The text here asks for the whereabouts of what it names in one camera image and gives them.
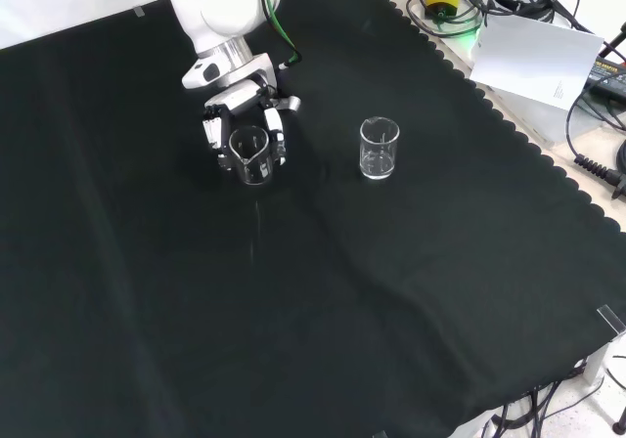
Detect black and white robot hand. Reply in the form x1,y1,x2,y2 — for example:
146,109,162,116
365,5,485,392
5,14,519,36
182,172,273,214
201,78,302,173

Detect clear glass beaker white graduations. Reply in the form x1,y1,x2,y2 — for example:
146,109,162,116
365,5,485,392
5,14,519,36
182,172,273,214
228,125,274,187

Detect small clear glass beaker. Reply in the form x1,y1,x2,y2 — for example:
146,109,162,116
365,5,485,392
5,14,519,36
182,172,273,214
359,116,401,181

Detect black bench cloth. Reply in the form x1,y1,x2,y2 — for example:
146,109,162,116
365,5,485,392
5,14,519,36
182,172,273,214
0,0,626,438

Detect pale board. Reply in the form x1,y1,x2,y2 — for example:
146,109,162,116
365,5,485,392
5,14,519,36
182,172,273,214
469,15,605,112

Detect black power adapter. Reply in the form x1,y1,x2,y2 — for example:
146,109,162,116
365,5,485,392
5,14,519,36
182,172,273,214
583,53,626,99

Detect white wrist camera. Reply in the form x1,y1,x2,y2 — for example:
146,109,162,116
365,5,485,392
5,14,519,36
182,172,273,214
181,52,275,91

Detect green cable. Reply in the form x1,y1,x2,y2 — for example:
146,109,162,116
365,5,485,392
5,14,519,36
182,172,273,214
261,0,302,70

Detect black coiled cable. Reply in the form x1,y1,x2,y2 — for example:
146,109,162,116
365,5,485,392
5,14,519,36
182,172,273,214
565,84,626,200

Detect black cable bundle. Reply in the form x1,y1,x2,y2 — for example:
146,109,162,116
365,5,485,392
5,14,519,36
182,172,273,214
477,357,610,438

